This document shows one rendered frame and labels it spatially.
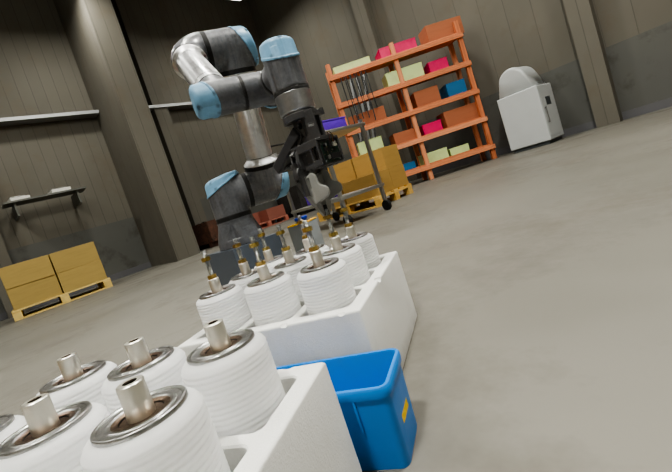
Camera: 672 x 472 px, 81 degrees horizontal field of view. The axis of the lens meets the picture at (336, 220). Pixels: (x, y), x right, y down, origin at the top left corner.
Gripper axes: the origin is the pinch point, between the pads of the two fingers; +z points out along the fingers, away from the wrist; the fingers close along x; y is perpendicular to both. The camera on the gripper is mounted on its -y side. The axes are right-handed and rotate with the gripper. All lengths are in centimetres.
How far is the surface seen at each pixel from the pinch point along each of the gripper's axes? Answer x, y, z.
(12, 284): 50, -638, -12
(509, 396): -8.3, 32.3, 34.2
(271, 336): -21.8, -1.0, 17.9
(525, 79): 616, -89, -68
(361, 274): -0.9, 5.6, 14.9
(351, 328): -16.3, 13.0, 19.1
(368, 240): 10.5, 1.2, 10.5
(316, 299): -15.6, 6.4, 14.0
